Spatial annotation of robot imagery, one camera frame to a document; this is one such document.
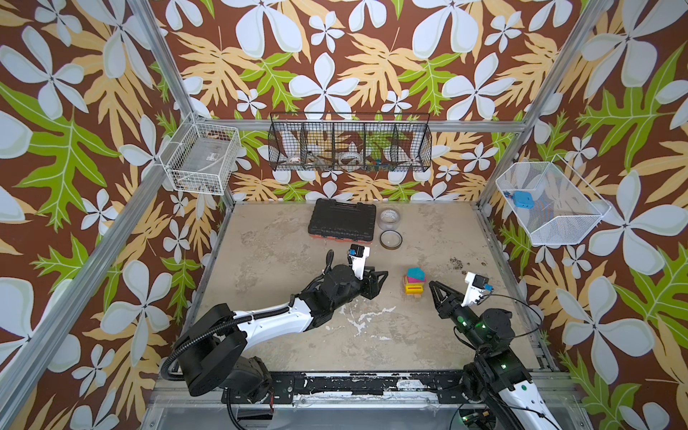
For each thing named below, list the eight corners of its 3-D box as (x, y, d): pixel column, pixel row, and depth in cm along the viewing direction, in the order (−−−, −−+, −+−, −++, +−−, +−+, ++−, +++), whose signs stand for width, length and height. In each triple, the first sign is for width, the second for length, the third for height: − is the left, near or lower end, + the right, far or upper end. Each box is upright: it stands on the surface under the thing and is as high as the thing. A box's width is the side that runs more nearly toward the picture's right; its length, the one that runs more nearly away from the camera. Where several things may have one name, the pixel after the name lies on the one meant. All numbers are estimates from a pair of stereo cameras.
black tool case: (308, 238, 110) (306, 230, 105) (318, 206, 121) (317, 197, 117) (372, 246, 107) (374, 238, 103) (376, 213, 119) (377, 204, 115)
